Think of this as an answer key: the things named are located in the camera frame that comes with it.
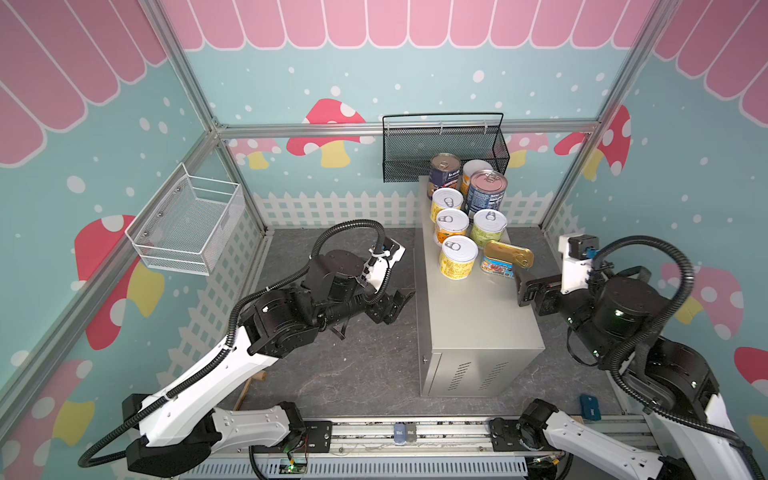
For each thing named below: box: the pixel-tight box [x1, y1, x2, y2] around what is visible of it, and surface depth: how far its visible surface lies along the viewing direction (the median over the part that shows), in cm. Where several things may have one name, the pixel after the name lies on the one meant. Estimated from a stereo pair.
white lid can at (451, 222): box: [435, 208, 470, 245], surface depth 68 cm
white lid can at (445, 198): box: [431, 188, 464, 223], surface depth 73 cm
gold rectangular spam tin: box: [480, 240, 535, 279], surface depth 63 cm
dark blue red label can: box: [427, 152, 461, 199], surface depth 74 cm
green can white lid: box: [470, 208, 507, 247], surface depth 67 cm
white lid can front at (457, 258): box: [440, 235, 479, 281], surface depth 62 cm
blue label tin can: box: [467, 169, 508, 216], surface depth 69 cm
